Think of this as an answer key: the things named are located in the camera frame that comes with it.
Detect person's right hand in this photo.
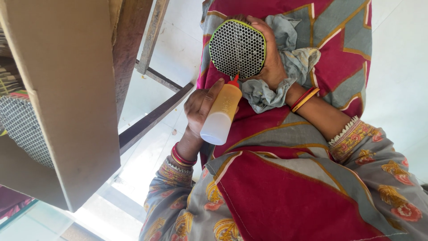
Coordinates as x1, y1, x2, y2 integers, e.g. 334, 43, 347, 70
227, 15, 295, 92

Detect grey floral sleeved garment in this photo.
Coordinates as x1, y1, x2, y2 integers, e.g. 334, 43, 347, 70
139, 115, 428, 241

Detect brown cardboard carton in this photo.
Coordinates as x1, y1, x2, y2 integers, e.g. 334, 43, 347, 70
0, 0, 121, 213

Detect round honeycomb tube bundle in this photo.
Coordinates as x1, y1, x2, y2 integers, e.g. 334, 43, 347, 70
209, 19, 267, 80

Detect red and grey patterned shawl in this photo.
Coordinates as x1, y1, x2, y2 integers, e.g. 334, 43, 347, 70
195, 0, 407, 241

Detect person's left hand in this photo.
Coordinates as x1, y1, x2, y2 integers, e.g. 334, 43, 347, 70
183, 78, 225, 145

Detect pink cloth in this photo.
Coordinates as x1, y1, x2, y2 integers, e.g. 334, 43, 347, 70
0, 186, 35, 220

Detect grey crumpled cloth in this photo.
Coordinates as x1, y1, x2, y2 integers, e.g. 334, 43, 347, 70
241, 14, 321, 114

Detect red and gold bangles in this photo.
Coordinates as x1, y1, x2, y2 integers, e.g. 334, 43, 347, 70
171, 142, 198, 168
290, 87, 320, 113

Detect red and gold right bangles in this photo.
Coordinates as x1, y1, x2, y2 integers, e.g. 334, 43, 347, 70
290, 87, 320, 113

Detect dark wooden table frame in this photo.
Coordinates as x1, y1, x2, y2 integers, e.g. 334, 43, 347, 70
112, 0, 195, 156

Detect translucent squeeze bottle red nozzle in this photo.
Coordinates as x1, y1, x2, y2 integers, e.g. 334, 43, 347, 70
200, 74, 243, 146

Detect red and gold left bangles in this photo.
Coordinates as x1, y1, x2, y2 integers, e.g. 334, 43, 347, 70
171, 142, 198, 168

